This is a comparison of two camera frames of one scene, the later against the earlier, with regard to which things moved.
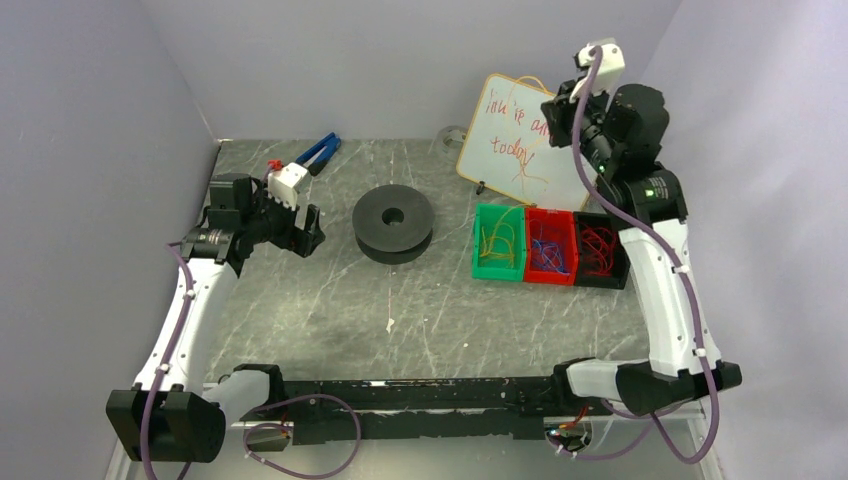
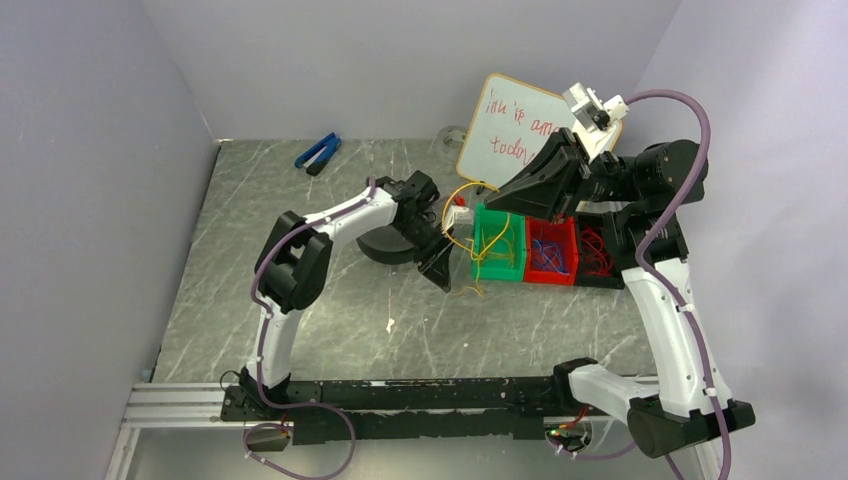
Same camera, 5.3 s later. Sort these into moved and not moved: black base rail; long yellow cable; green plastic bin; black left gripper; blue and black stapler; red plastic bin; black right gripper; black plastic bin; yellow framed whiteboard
Moved: black right gripper; black left gripper; long yellow cable
Not moved: red plastic bin; blue and black stapler; green plastic bin; black plastic bin; yellow framed whiteboard; black base rail
